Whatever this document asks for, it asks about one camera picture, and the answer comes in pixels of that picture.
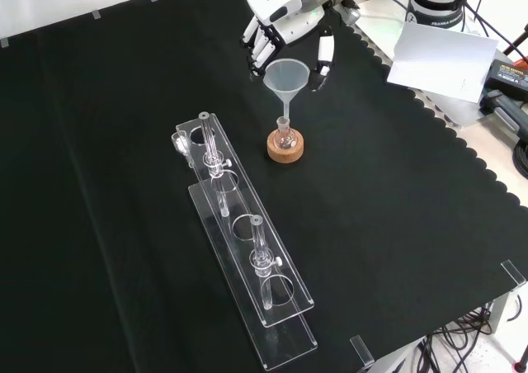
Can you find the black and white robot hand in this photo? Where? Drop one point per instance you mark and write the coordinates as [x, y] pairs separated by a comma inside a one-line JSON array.
[[288, 18]]

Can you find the translucent plastic funnel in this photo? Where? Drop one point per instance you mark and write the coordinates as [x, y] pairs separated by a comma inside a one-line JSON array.
[[286, 80]]

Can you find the small glass round-bottom flask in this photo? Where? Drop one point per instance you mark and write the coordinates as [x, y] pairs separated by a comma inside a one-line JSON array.
[[285, 140]]

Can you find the clear glass weighing funnel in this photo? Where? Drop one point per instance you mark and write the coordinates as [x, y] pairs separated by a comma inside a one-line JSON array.
[[180, 143]]

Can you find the clear acrylic funnel stand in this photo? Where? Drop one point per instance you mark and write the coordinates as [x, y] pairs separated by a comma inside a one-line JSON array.
[[247, 241]]

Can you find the pale base board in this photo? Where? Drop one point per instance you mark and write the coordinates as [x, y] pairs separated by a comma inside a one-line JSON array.
[[375, 18]]

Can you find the white paper sheet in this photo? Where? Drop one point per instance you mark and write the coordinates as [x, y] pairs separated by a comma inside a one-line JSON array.
[[441, 63]]

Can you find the black charger with yellow label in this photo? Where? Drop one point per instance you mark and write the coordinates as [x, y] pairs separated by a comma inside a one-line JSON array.
[[509, 78]]

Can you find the black cloth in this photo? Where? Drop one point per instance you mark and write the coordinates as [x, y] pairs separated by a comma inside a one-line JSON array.
[[103, 204]]

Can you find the clear acrylic edge clip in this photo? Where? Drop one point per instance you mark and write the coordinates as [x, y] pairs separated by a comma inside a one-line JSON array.
[[513, 274], [362, 350]]

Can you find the white bench leg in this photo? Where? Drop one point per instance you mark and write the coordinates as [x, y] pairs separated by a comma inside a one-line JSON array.
[[505, 311]]

